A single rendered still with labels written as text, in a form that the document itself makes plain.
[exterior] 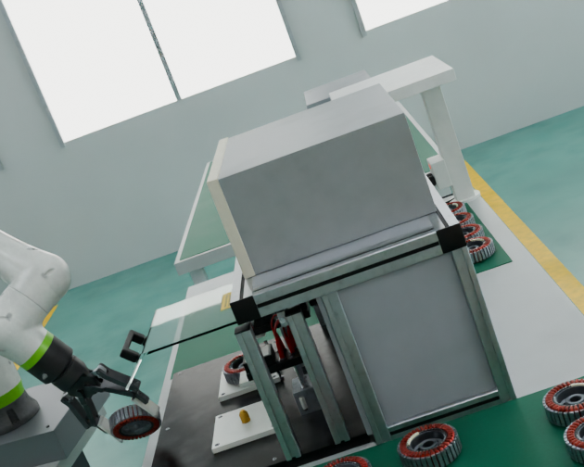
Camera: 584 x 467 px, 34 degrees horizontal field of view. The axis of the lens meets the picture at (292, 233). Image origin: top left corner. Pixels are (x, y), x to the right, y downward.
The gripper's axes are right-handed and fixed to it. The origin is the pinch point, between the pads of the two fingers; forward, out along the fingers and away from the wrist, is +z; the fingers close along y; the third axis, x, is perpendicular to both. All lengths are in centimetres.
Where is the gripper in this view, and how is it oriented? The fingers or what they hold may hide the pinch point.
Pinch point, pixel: (133, 420)
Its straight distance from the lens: 217.9
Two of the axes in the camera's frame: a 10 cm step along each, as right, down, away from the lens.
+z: 7.1, 6.2, 3.4
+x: -0.8, 5.6, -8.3
